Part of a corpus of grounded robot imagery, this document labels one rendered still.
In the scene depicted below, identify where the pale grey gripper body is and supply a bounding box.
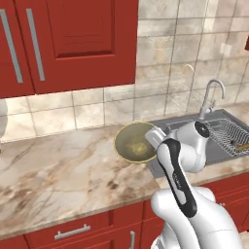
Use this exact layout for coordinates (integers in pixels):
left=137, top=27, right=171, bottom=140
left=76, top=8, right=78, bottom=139
left=144, top=126, right=168, bottom=151

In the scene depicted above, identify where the pale yellow garlic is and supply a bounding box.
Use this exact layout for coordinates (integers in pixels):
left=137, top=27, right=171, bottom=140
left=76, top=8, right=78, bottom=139
left=128, top=140, right=149, bottom=158

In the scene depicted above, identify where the olive bowl with yellow rim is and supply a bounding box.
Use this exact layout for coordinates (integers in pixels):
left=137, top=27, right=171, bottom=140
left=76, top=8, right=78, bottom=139
left=113, top=121, right=160, bottom=164

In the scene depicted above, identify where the grey steel sink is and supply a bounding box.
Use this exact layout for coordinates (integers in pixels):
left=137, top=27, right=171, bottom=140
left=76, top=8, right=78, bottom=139
left=147, top=109, right=249, bottom=180

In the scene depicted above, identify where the red cupboard front under sink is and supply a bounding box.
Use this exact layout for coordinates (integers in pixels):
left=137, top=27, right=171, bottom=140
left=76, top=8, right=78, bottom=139
left=200, top=171, right=249, bottom=233

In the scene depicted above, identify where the silver curved tap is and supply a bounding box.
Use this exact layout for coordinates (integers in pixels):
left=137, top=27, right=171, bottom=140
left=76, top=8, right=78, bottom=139
left=197, top=79, right=227, bottom=121

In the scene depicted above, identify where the small red drawer front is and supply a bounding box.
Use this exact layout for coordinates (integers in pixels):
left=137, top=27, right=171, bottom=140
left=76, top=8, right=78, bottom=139
left=112, top=200, right=145, bottom=229

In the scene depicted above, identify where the brown item in rack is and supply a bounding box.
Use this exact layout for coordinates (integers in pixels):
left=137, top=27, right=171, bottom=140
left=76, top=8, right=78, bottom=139
left=234, top=142, right=249, bottom=153

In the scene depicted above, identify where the red lower cupboard door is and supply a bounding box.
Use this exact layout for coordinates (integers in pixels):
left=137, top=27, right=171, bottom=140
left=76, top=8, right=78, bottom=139
left=113, top=216, right=165, bottom=249

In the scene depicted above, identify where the wide red upper cupboard door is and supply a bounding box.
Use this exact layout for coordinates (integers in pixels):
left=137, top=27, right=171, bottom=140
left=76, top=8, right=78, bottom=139
left=14, top=0, right=140, bottom=95

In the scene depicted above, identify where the wide red drawer front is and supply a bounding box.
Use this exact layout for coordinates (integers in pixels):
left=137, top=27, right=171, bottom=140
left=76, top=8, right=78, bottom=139
left=23, top=210, right=114, bottom=249

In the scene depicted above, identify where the white rounded appliance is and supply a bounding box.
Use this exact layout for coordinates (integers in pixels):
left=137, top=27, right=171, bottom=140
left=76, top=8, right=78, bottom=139
left=0, top=99, right=10, bottom=154

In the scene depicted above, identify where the narrow red upper cupboard door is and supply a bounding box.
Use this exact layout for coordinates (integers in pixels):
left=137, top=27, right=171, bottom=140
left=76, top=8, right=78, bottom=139
left=0, top=0, right=36, bottom=99

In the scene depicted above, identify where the wire dish rack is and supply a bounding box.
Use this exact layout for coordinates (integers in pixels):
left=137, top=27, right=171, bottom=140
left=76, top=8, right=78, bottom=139
left=167, top=118, right=249, bottom=159

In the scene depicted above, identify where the silver lower cupboard handle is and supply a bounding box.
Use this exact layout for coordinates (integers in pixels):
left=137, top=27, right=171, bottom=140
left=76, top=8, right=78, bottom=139
left=129, top=230, right=136, bottom=249

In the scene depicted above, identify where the silver drawer handle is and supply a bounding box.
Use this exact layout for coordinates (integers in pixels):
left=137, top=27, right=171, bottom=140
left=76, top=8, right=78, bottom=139
left=53, top=223, right=92, bottom=241

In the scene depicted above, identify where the long silver cupboard handle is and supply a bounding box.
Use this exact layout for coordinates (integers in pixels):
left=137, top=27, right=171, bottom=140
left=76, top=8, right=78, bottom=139
left=25, top=8, right=47, bottom=83
left=0, top=9, right=24, bottom=85

